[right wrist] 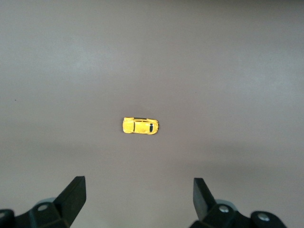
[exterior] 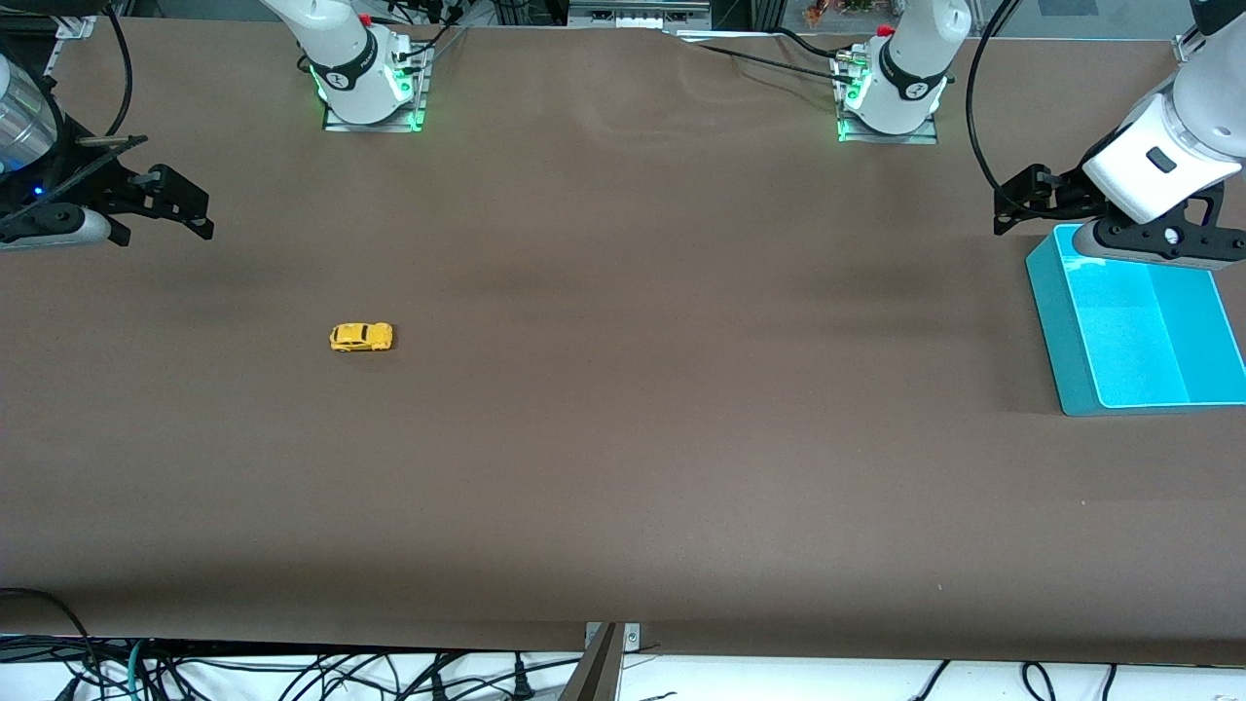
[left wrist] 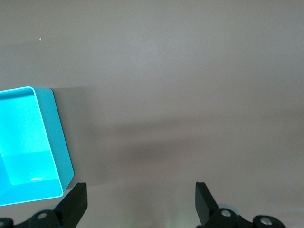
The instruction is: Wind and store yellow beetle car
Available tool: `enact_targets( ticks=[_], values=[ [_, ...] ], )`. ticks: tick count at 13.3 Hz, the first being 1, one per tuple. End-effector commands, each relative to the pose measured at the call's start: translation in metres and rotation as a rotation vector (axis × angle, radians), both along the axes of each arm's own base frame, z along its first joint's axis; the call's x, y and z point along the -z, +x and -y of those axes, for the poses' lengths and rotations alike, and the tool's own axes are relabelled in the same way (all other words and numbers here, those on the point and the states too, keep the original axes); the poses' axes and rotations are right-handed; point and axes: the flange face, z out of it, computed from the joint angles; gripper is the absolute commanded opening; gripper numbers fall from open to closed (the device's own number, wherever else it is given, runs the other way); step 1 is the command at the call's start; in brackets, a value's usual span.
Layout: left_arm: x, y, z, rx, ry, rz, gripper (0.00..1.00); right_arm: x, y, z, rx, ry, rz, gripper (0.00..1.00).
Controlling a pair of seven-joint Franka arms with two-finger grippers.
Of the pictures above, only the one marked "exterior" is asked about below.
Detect yellow toy beetle car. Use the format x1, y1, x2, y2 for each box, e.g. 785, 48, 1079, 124
329, 322, 394, 352

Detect teal plastic bin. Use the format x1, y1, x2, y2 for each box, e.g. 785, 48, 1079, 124
1026, 224, 1246, 417

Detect orange background objects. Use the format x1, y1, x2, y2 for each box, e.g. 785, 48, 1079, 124
802, 0, 879, 26

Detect grey background device box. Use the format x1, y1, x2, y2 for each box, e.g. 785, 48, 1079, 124
568, 0, 714, 29

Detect brown table leg beam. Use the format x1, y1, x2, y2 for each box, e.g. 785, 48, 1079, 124
558, 623, 624, 701

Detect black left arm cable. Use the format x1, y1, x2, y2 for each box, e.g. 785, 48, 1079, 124
965, 0, 1025, 198

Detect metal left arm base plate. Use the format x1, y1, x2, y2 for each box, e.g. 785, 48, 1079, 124
834, 54, 941, 146

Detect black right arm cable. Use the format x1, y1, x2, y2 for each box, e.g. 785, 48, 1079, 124
102, 5, 134, 139

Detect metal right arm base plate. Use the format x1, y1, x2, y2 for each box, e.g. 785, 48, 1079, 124
322, 47, 430, 133

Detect short black table cable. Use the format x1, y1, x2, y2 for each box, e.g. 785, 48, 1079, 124
774, 27, 858, 59

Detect long black table cable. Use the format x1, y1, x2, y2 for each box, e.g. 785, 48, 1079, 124
693, 43, 858, 87

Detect black arm base cable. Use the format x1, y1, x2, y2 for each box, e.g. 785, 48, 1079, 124
385, 0, 470, 61

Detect black looping floor cable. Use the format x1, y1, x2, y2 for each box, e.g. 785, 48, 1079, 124
0, 587, 98, 701

